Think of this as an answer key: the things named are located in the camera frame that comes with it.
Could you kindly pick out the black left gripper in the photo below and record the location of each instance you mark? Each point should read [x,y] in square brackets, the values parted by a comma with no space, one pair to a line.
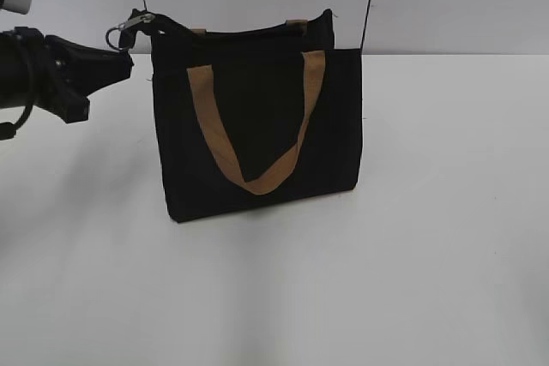
[73,72]

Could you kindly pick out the black tote bag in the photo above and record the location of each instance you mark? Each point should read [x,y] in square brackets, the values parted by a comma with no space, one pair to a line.
[253,119]

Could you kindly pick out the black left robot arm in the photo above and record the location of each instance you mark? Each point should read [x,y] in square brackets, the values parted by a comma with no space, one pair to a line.
[22,74]

